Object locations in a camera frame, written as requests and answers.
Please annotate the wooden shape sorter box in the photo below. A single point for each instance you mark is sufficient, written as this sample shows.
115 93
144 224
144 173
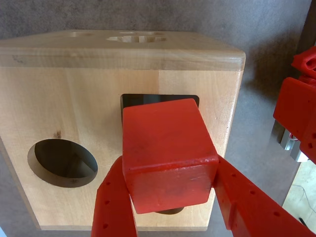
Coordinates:
74 98

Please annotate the aluminium rail profile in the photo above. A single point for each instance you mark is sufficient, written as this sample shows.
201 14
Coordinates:
288 144

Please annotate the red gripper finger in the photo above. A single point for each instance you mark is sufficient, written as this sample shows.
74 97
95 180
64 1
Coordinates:
112 209
249 209

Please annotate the red robot arm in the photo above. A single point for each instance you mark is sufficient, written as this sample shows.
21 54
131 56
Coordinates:
293 106

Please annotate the red cube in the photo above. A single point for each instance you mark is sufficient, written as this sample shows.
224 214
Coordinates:
168 148

